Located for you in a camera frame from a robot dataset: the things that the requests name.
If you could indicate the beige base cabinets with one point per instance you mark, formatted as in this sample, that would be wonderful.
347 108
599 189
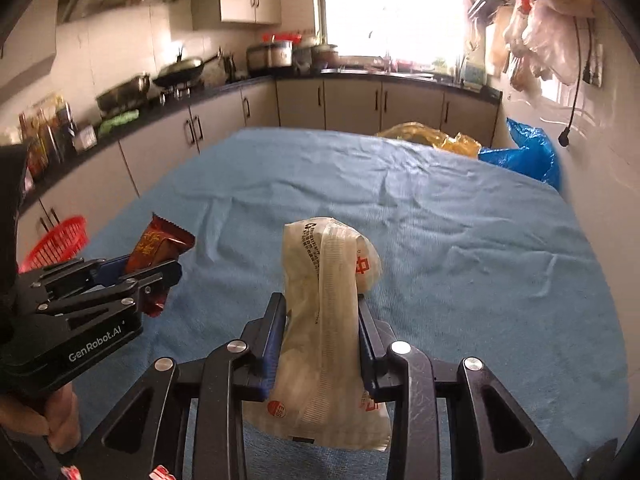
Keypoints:
350 105

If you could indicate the blue tablecloth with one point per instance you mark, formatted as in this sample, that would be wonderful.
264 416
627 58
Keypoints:
450 260

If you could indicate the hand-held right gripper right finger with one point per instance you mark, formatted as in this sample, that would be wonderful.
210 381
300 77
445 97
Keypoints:
367 350

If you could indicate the yellow plastic bag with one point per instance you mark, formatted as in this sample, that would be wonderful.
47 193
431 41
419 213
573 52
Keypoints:
420 135

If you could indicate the black kitchen countertop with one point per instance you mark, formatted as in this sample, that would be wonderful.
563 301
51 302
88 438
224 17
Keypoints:
225 87

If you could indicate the small steel pot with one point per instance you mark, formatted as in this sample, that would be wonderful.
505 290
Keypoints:
85 137

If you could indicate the dark frying pan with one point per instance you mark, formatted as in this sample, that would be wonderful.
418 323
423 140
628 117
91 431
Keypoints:
122 95

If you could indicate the red basin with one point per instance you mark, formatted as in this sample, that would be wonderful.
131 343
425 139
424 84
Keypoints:
282 37

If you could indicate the kitchen window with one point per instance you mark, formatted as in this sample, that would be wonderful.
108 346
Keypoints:
390 10

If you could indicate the blue plastic bag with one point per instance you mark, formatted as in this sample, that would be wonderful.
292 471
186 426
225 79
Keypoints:
525 155

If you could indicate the red plastic basket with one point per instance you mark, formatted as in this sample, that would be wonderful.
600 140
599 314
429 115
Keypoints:
55 245

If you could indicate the steel rice cooker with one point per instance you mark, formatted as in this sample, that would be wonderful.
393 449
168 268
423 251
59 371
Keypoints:
270 55

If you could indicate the black wok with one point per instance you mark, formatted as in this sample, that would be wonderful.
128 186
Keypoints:
180 72

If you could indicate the green cloth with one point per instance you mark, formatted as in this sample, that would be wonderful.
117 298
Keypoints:
119 121

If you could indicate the white wall power strip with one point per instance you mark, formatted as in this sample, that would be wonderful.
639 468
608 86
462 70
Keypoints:
595 65

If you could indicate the row of condiment bottles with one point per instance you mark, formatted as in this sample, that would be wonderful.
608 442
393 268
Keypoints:
45 135

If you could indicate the person's left hand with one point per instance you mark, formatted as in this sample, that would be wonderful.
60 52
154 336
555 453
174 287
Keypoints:
55 420

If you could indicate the red snack packet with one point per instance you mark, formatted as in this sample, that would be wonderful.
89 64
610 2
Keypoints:
150 247

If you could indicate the stacked pots and bowls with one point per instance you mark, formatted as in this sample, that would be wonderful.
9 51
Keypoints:
320 55

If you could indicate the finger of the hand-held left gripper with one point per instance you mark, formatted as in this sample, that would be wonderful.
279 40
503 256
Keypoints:
107 270
160 280

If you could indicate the beige printed paper bag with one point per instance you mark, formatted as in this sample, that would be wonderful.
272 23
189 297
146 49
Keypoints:
320 310

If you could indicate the tall beige wall cabinets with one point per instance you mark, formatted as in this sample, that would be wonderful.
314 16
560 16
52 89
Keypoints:
30 35

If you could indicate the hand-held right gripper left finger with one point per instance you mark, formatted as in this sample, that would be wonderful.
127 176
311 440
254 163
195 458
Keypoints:
272 340

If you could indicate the gas stove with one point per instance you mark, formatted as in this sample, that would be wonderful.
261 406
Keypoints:
177 94

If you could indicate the hanging plastic bags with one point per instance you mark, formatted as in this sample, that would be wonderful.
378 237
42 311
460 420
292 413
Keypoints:
540 35

